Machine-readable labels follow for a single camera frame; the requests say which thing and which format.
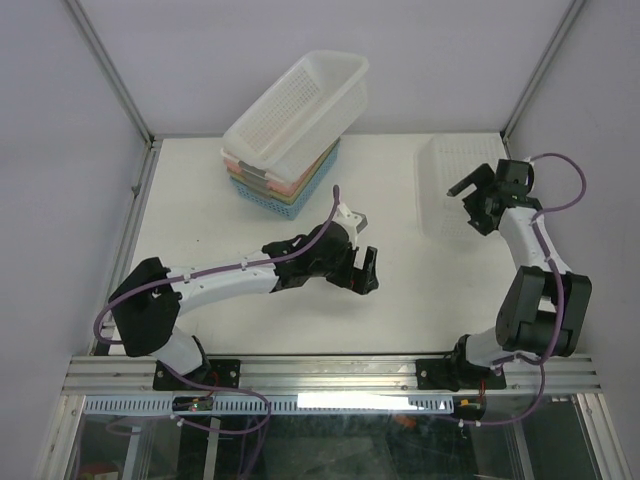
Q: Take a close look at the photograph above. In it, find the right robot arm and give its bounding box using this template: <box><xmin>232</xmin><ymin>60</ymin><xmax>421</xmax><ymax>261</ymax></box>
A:
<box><xmin>444</xmin><ymin>158</ymin><xmax>592</xmax><ymax>391</ymax></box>

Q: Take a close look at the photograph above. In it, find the yellow-green basket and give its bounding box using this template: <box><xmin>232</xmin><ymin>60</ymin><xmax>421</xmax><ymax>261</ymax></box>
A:
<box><xmin>227</xmin><ymin>144</ymin><xmax>342</xmax><ymax>206</ymax></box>

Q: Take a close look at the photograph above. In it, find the pink basket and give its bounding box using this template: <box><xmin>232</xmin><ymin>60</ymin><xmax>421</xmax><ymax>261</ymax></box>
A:
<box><xmin>220</xmin><ymin>137</ymin><xmax>341</xmax><ymax>197</ymax></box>

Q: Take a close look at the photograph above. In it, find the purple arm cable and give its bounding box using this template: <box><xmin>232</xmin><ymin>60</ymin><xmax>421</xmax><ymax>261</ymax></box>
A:
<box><xmin>492</xmin><ymin>152</ymin><xmax>587</xmax><ymax>426</ymax></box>
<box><xmin>93</xmin><ymin>185</ymin><xmax>346</xmax><ymax>480</ymax></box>

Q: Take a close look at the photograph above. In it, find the right aluminium frame post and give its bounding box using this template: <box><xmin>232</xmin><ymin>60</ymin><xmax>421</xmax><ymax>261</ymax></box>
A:
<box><xmin>500</xmin><ymin>0</ymin><xmax>589</xmax><ymax>148</ymax></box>

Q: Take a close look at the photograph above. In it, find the left aluminium frame post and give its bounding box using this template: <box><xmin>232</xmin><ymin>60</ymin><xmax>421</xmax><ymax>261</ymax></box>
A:
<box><xmin>62</xmin><ymin>0</ymin><xmax>161</xmax><ymax>146</ymax></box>

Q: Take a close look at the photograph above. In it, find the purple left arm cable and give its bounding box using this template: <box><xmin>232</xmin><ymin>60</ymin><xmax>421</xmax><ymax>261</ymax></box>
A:
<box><xmin>93</xmin><ymin>185</ymin><xmax>346</xmax><ymax>480</ymax></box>

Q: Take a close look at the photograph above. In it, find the grey slotted cable duct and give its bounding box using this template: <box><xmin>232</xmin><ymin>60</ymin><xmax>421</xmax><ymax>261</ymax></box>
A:
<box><xmin>84</xmin><ymin>393</ymin><xmax>454</xmax><ymax>416</ymax></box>

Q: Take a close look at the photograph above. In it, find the white perforated basket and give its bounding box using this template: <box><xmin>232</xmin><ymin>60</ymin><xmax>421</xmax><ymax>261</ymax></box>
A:
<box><xmin>222</xmin><ymin>50</ymin><xmax>369</xmax><ymax>183</ymax></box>
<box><xmin>413</xmin><ymin>133</ymin><xmax>507</xmax><ymax>240</ymax></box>

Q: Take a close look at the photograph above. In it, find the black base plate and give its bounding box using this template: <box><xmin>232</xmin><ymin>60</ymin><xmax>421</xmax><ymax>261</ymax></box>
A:
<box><xmin>153</xmin><ymin>356</ymin><xmax>241</xmax><ymax>391</ymax></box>
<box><xmin>415</xmin><ymin>357</ymin><xmax>506</xmax><ymax>392</ymax></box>

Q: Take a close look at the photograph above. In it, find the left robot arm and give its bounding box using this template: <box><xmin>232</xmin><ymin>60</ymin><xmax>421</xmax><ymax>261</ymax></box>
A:
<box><xmin>108</xmin><ymin>221</ymin><xmax>379</xmax><ymax>389</ymax></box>

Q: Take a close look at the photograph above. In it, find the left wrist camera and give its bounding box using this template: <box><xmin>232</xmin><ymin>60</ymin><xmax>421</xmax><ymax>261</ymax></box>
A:
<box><xmin>333</xmin><ymin>203</ymin><xmax>368</xmax><ymax>248</ymax></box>

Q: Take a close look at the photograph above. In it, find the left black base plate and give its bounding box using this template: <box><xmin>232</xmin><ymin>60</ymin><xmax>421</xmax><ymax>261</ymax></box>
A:
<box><xmin>153</xmin><ymin>356</ymin><xmax>241</xmax><ymax>391</ymax></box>

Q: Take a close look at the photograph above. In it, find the aluminium frame post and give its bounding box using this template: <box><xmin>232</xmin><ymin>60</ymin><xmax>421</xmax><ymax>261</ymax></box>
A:
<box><xmin>62</xmin><ymin>0</ymin><xmax>161</xmax><ymax>146</ymax></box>
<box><xmin>500</xmin><ymin>0</ymin><xmax>589</xmax><ymax>148</ymax></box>

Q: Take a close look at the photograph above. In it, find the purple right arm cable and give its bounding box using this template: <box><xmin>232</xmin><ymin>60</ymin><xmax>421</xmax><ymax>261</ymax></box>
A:
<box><xmin>492</xmin><ymin>152</ymin><xmax>587</xmax><ymax>426</ymax></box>

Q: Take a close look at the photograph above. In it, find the aluminium mounting rail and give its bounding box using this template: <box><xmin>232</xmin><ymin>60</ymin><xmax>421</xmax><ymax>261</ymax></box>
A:
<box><xmin>62</xmin><ymin>354</ymin><xmax>603</xmax><ymax>396</ymax></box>

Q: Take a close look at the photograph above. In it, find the blue basket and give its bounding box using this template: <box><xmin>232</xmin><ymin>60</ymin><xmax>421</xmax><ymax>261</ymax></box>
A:
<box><xmin>221</xmin><ymin>140</ymin><xmax>340</xmax><ymax>220</ymax></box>

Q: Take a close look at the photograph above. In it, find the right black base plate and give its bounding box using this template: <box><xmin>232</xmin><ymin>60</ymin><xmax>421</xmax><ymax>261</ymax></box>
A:
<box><xmin>415</xmin><ymin>357</ymin><xmax>506</xmax><ymax>392</ymax></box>

